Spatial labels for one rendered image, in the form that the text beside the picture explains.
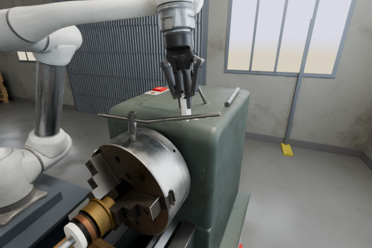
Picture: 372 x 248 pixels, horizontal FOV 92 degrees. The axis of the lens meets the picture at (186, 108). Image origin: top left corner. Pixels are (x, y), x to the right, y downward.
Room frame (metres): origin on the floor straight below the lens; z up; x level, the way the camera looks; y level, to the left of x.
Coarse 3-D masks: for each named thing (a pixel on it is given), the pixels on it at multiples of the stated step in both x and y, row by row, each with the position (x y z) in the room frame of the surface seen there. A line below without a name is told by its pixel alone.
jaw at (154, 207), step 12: (132, 192) 0.39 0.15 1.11; (144, 192) 0.38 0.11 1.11; (168, 192) 0.37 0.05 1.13; (120, 204) 0.35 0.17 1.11; (132, 204) 0.34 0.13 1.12; (144, 204) 0.34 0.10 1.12; (156, 204) 0.34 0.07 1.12; (168, 204) 0.36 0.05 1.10; (120, 216) 0.33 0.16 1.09; (132, 216) 0.32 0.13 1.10; (144, 216) 0.33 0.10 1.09
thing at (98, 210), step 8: (96, 200) 0.34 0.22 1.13; (104, 200) 0.36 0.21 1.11; (112, 200) 0.36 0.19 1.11; (88, 208) 0.32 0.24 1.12; (96, 208) 0.33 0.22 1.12; (104, 208) 0.33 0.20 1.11; (80, 216) 0.31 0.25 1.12; (88, 216) 0.31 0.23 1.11; (96, 216) 0.31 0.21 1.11; (104, 216) 0.32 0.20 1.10; (112, 216) 0.32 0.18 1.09; (80, 224) 0.29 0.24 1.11; (88, 224) 0.29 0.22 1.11; (96, 224) 0.30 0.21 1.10; (104, 224) 0.31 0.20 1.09; (112, 224) 0.32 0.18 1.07; (88, 232) 0.28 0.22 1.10; (96, 232) 0.29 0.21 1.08; (104, 232) 0.30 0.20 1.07; (88, 240) 0.27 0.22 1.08
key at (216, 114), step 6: (102, 114) 0.46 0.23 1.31; (108, 114) 0.46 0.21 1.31; (198, 114) 0.42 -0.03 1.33; (204, 114) 0.41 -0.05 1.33; (210, 114) 0.41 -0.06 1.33; (216, 114) 0.40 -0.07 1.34; (126, 120) 0.45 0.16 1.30; (138, 120) 0.44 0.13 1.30; (144, 120) 0.44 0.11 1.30; (150, 120) 0.44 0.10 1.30; (156, 120) 0.43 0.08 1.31; (162, 120) 0.43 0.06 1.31; (168, 120) 0.43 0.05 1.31; (174, 120) 0.42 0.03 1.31; (180, 120) 0.42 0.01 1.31
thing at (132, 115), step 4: (128, 112) 0.45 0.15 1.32; (132, 112) 0.45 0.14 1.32; (128, 116) 0.44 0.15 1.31; (132, 116) 0.44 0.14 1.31; (128, 120) 0.44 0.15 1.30; (132, 120) 0.44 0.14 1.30; (128, 124) 0.44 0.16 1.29; (132, 124) 0.44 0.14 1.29; (136, 124) 0.45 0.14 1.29; (128, 128) 0.44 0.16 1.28; (132, 128) 0.44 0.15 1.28; (136, 128) 0.45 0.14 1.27; (128, 132) 0.45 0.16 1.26; (132, 132) 0.44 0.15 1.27; (136, 132) 0.45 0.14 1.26; (132, 136) 0.45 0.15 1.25; (132, 140) 0.45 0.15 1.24
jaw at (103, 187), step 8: (96, 152) 0.47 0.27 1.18; (96, 160) 0.43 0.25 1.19; (104, 160) 0.44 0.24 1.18; (88, 168) 0.43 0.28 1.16; (96, 168) 0.41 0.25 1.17; (104, 168) 0.42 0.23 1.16; (112, 168) 0.43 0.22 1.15; (96, 176) 0.39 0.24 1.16; (104, 176) 0.41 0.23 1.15; (112, 176) 0.42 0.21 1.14; (96, 184) 0.38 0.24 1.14; (104, 184) 0.39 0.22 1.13; (112, 184) 0.40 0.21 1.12; (96, 192) 0.36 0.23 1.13; (104, 192) 0.37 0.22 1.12
